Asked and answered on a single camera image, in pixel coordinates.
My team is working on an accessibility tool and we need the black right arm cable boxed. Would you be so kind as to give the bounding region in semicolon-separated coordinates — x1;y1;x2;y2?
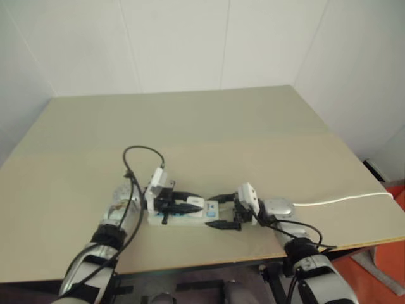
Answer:
252;207;340;304

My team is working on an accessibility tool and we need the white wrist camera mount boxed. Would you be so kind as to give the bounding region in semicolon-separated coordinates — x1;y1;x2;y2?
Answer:
237;182;261;226
144;167;170;212

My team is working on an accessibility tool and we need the grey angled floor object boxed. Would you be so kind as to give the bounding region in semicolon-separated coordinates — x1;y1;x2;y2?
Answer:
350;244;405;289

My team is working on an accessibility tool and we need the white power strip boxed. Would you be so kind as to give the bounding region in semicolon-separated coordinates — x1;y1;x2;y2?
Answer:
147;197;227;227

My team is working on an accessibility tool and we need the white charger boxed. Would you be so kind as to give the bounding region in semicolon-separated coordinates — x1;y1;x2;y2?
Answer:
186;196;206;212

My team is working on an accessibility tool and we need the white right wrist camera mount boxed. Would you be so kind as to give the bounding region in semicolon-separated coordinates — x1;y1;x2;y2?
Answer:
237;182;261;226

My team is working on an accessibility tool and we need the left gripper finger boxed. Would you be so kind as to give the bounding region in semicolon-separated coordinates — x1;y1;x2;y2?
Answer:
173;191;201;201
170;203;205;214

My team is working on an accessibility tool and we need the white power strip cord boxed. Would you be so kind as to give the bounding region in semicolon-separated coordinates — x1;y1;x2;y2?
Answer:
292;192;394;208

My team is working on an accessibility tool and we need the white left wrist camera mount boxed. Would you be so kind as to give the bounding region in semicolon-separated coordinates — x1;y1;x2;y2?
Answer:
144;167;170;212

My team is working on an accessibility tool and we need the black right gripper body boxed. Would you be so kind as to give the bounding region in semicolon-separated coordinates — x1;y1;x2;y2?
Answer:
232;197;254;224

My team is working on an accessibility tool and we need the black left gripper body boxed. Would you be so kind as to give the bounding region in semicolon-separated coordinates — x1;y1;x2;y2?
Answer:
154;179;178;225

